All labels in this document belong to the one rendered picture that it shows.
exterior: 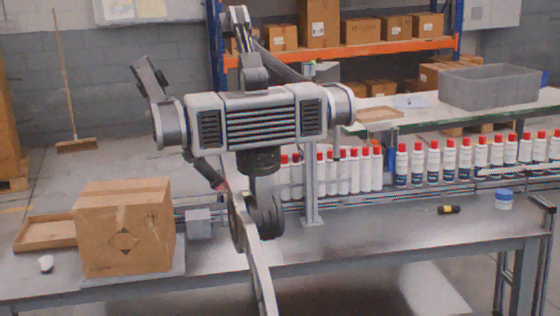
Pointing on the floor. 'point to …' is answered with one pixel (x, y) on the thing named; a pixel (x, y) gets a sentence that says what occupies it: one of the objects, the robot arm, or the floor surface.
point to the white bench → (442, 118)
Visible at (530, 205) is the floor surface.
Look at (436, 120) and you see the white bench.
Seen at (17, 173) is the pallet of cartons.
